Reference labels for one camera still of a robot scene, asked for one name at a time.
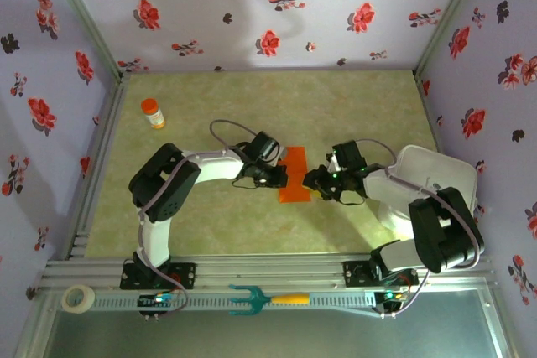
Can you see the aluminium corner post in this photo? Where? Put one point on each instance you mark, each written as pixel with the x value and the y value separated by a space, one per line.
pixel 84 18
pixel 453 10

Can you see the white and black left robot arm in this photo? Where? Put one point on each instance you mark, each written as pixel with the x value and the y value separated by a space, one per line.
pixel 214 167

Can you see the grey metal panel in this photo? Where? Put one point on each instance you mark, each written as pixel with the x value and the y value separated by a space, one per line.
pixel 268 337

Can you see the long aluminium frame rail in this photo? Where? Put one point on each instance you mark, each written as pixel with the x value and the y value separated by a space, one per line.
pixel 268 270

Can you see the orange cloth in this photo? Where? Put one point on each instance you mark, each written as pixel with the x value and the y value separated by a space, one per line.
pixel 295 194

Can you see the white plastic box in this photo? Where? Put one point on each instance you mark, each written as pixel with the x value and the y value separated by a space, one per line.
pixel 444 169

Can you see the white tape roll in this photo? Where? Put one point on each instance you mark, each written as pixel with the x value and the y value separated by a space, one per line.
pixel 86 293

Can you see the orange-capped pill bottle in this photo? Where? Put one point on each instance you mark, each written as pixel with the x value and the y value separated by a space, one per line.
pixel 153 115

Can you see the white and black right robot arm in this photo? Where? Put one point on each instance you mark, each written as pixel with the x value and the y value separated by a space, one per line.
pixel 390 186

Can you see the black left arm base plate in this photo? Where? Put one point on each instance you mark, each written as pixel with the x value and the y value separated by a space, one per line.
pixel 186 276

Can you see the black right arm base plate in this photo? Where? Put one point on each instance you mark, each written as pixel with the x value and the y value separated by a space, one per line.
pixel 354 274

